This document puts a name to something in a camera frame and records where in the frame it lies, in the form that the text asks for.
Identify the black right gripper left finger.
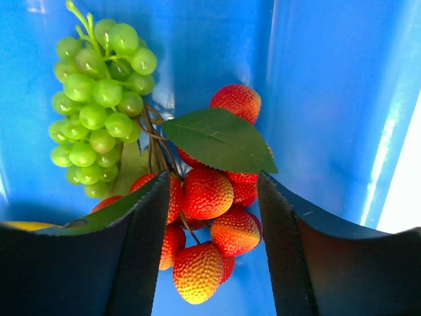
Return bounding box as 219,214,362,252
1,172,170,315

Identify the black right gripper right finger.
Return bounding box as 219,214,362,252
258,172,420,315

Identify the orange mango slice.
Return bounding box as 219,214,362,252
1,221,61,231

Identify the red lychee bunch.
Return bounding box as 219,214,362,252
90,84,279,305

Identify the blue plastic bin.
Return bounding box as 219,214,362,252
1,1,420,315

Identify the green grape bunch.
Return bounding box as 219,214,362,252
48,1,157,199

